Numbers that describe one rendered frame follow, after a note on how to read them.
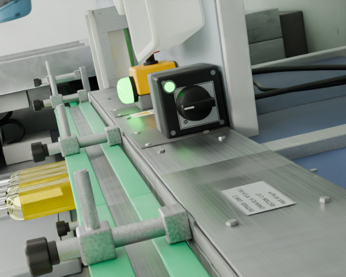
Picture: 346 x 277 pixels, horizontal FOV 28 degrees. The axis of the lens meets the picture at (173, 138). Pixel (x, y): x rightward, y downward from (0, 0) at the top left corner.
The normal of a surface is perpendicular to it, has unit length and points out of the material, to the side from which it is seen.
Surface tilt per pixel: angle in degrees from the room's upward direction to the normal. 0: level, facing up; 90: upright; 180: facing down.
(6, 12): 91
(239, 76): 90
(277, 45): 90
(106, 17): 90
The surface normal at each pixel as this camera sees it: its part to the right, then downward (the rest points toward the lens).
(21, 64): 0.19, 0.16
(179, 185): -0.18, -0.96
